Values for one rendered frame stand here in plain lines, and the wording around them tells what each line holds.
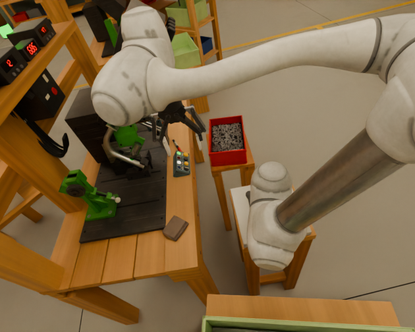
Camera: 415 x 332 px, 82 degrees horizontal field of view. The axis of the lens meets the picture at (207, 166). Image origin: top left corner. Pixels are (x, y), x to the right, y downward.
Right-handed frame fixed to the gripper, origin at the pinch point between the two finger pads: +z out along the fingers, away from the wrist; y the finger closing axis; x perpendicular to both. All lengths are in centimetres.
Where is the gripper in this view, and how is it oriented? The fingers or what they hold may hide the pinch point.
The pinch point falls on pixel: (183, 146)
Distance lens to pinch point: 82.3
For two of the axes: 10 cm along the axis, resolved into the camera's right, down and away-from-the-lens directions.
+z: 1.7, 6.5, 7.4
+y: 9.8, -1.8, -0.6
